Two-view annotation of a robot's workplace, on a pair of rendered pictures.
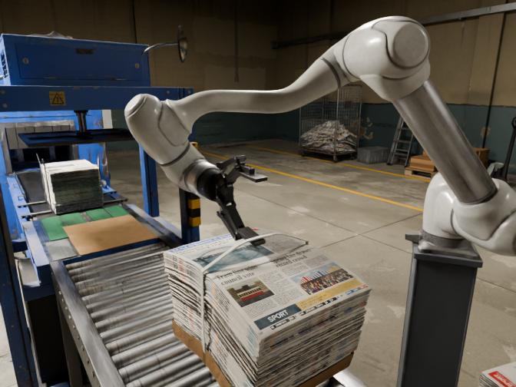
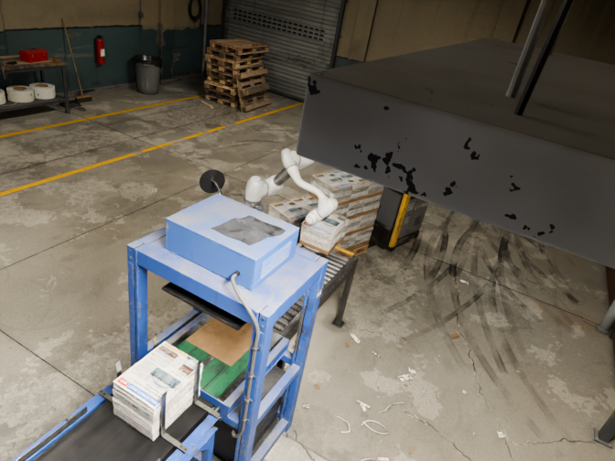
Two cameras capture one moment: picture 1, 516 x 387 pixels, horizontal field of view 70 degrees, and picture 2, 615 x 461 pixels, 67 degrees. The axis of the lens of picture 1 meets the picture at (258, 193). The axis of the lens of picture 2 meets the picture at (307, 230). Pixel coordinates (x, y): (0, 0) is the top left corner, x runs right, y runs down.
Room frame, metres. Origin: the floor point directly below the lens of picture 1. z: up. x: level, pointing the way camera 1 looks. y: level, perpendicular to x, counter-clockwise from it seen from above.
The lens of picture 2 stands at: (2.71, 3.05, 3.05)
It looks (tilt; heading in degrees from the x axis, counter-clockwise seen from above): 29 degrees down; 240
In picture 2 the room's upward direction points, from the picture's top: 11 degrees clockwise
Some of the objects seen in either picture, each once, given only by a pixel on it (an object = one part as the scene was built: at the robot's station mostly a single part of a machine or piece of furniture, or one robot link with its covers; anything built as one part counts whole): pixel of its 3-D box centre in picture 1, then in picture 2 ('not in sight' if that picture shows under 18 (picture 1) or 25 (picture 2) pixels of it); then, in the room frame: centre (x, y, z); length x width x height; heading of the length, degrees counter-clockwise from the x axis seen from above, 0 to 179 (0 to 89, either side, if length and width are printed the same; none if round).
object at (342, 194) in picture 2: not in sight; (330, 189); (0.17, -0.97, 0.95); 0.38 x 0.29 x 0.23; 107
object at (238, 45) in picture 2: not in sight; (236, 71); (-0.83, -7.66, 0.65); 1.33 x 0.94 x 1.30; 40
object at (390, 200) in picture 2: not in sight; (394, 208); (-1.16, -1.38, 0.40); 0.69 x 0.55 x 0.80; 107
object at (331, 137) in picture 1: (329, 122); not in sight; (8.82, -1.67, 0.85); 1.21 x 0.83 x 1.71; 36
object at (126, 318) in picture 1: (161, 308); not in sight; (1.17, 0.35, 0.77); 0.47 x 0.05 x 0.05; 126
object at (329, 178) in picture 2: not in sight; (331, 179); (0.17, -0.98, 1.06); 0.37 x 0.29 x 0.01; 107
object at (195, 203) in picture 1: (193, 184); not in sight; (1.90, 0.35, 1.05); 0.05 x 0.05 x 0.45; 36
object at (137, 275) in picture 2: (151, 205); (138, 346); (2.43, 0.74, 0.77); 0.09 x 0.09 x 1.55; 36
